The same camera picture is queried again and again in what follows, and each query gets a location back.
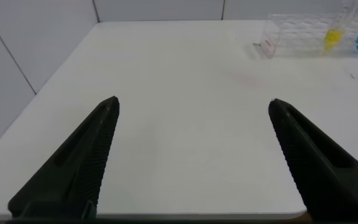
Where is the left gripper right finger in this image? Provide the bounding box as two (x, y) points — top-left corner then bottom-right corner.
(267, 98), (358, 223)

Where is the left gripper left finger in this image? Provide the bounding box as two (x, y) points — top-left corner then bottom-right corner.
(7, 95), (121, 219)

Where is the test tube with yellow pigment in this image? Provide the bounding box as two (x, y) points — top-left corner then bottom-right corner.
(321, 0), (358, 54)

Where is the clear plastic test tube rack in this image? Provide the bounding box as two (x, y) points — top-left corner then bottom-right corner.
(258, 12), (358, 60)

